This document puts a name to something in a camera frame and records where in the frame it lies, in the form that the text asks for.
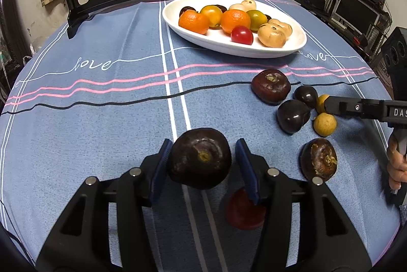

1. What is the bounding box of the yellow green citrus fruit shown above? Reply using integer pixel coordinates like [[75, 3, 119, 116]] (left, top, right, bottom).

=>
[[246, 10, 268, 31]]

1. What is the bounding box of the red round fruit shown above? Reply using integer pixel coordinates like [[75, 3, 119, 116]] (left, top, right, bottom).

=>
[[231, 25, 254, 45], [226, 188, 267, 230]]

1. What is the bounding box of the pale yellow round fruit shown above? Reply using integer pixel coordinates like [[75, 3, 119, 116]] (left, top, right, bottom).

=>
[[257, 23, 287, 48]]

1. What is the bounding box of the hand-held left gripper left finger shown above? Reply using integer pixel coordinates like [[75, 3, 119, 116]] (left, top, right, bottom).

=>
[[35, 138, 174, 272]]

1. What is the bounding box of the person's right hand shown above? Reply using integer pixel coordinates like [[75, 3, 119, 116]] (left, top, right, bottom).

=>
[[386, 135, 407, 196]]

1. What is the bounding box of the dark brown mangosteen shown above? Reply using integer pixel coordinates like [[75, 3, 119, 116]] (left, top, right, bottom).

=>
[[300, 138, 338, 182]]

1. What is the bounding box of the blue striped tablecloth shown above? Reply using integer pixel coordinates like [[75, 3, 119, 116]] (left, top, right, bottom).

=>
[[0, 0, 401, 272]]

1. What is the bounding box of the white oval plate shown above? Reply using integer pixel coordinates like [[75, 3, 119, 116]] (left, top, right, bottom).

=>
[[162, 0, 307, 59]]

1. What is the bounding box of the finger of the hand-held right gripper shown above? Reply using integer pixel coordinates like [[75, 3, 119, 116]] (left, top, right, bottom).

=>
[[324, 96, 387, 121]]

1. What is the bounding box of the dark wooden cabinet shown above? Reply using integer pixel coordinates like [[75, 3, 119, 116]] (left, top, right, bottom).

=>
[[0, 0, 20, 69]]

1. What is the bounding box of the black computer monitor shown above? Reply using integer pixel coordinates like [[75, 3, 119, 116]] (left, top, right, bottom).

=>
[[332, 0, 382, 34]]

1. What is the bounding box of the large dark purple mangosteen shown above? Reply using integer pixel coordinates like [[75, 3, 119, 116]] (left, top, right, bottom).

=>
[[251, 69, 291, 105], [167, 128, 232, 190]]

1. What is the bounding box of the small yellow longan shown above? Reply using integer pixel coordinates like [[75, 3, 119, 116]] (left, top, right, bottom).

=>
[[313, 113, 338, 137], [316, 94, 330, 114]]

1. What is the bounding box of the large yellow orange fruit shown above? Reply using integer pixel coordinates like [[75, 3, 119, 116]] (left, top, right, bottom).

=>
[[200, 5, 223, 29]]

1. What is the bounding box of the mandarin orange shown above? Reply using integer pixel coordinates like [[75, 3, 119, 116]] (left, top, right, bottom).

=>
[[178, 10, 210, 35], [220, 9, 252, 35]]

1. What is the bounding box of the yellow spotted fruit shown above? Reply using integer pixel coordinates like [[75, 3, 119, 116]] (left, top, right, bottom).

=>
[[268, 18, 293, 41]]

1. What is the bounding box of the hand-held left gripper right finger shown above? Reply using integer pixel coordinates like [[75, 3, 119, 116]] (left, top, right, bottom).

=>
[[235, 138, 372, 272]]

